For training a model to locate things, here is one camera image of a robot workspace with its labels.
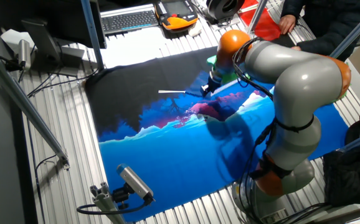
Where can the person's left hand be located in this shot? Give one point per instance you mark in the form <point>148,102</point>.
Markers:
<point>296,48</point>

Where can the white paper sheet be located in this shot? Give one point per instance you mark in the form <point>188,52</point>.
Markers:
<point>10,37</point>

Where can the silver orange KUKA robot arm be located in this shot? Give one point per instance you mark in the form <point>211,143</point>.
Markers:
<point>304,77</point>

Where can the person's right hand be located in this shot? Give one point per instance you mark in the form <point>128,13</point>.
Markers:
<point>287,24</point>

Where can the printed landscape cloth mat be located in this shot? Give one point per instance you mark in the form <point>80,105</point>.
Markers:
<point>167,161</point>

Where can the small silver camera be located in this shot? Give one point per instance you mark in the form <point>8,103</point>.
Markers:
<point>24,53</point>

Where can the red cloth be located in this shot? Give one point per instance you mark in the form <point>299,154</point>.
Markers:
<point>267,26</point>

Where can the short aluminium extrusion mount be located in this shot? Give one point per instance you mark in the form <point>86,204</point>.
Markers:
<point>105,202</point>

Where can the aluminium frame post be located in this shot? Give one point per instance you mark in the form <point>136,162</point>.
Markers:
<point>91,31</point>
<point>256,17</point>

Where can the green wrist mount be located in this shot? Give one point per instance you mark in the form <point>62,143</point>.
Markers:
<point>230,77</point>

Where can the black jacket pile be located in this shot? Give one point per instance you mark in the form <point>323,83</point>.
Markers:
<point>351,174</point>

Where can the person in black jacket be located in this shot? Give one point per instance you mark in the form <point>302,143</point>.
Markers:
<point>329,18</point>

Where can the black monitor with stand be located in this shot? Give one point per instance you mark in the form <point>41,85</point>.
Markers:
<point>68,18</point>

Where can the orange black teach pendant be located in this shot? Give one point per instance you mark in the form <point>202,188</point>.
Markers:
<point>177,17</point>

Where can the black silver keyboard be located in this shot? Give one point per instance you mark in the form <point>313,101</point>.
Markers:
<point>128,20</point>

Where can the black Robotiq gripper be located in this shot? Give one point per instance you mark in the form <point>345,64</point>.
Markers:
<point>213,84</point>

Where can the silver camera with blue end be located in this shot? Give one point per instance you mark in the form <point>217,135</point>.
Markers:
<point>134,182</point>

